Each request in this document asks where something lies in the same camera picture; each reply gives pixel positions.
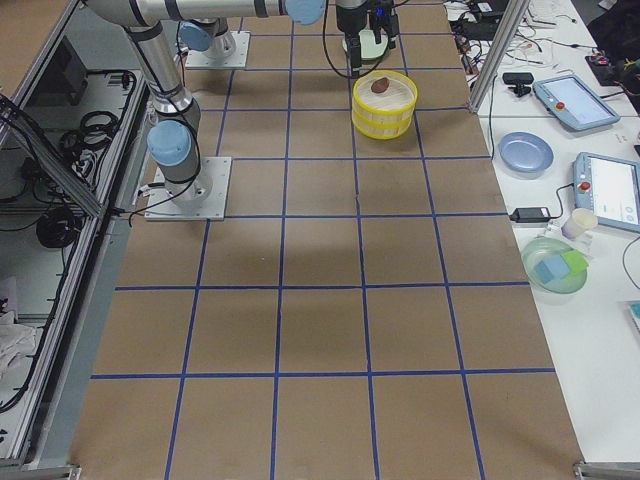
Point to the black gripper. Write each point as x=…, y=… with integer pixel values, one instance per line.
x=348, y=20

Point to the brown steamed bun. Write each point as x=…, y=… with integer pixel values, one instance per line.
x=380, y=85

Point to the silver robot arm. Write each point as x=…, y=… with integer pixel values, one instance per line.
x=302, y=12
x=173, y=143

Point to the light green plate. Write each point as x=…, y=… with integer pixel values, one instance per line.
x=370, y=49

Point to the small black webcam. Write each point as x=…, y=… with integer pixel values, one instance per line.
x=518, y=82

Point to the blue plate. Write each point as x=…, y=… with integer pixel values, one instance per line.
x=525, y=155

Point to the upper teach pendant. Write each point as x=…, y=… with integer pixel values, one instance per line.
x=573, y=103

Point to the teach pendant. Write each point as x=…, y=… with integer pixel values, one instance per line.
x=609, y=187
x=573, y=103

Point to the white paper cup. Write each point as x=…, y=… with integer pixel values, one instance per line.
x=580, y=221

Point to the lower teach pendant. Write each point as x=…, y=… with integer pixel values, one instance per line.
x=609, y=187

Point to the green dish with blocks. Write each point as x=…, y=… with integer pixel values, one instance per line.
x=555, y=266

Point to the white crumpled cloth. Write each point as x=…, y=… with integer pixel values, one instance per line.
x=17, y=340

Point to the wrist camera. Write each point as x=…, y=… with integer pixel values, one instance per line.
x=383, y=19

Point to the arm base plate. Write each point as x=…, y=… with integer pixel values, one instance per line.
x=205, y=199
x=225, y=52

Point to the right aluminium frame post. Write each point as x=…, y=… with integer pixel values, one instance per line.
x=505, y=33

